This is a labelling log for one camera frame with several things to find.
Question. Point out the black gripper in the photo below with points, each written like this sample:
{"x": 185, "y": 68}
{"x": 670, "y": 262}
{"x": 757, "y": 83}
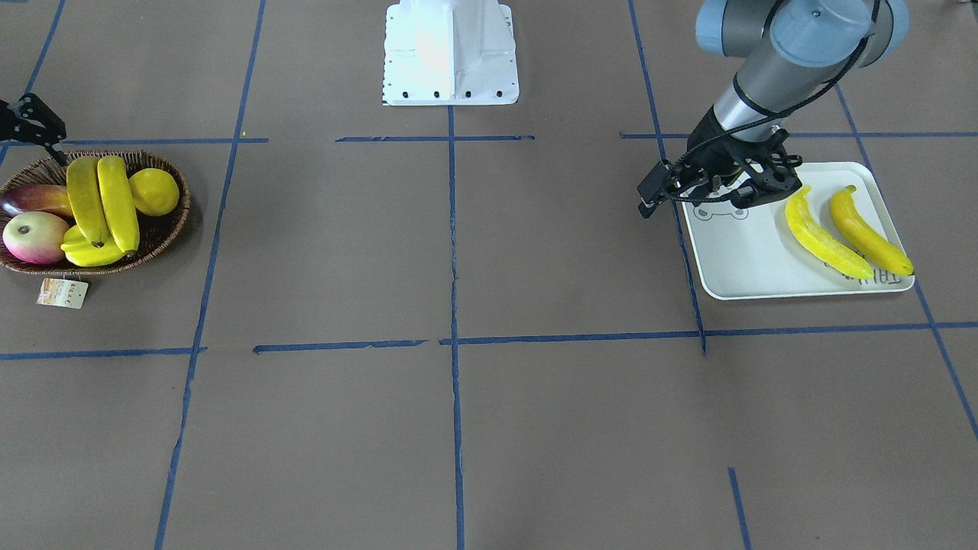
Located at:
{"x": 716, "y": 147}

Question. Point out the paper basket tag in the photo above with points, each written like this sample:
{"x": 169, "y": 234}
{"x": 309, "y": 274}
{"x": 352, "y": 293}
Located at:
{"x": 63, "y": 293}

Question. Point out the pink white apple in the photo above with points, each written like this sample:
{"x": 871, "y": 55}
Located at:
{"x": 36, "y": 237}

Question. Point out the yellow lemon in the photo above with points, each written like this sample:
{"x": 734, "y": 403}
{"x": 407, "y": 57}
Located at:
{"x": 155, "y": 192}

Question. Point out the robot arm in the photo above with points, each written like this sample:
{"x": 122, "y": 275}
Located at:
{"x": 793, "y": 52}

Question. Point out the yellow banana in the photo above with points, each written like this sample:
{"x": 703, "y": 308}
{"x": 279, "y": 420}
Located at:
{"x": 818, "y": 242}
{"x": 864, "y": 238}
{"x": 85, "y": 200}
{"x": 118, "y": 203}

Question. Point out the brown wicker basket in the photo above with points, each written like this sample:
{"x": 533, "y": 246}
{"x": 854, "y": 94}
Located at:
{"x": 157, "y": 233}

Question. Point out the dark red mango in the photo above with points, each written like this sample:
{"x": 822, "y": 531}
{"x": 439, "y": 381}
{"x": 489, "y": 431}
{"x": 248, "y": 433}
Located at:
{"x": 37, "y": 198}

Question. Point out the white pedestal column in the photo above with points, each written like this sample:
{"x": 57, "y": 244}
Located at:
{"x": 450, "y": 53}

